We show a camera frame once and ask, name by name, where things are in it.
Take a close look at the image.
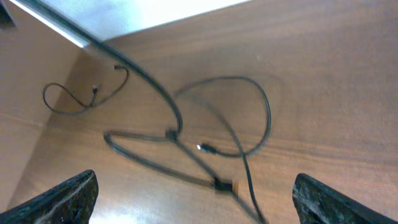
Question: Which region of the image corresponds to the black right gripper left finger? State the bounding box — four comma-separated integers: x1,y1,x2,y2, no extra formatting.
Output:
1,170,99,224

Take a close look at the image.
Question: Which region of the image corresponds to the black right camera cable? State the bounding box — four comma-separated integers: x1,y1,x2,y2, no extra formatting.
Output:
24,0,184,141

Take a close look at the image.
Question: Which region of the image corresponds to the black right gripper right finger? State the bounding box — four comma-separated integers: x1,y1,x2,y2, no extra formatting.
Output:
292,173,397,224

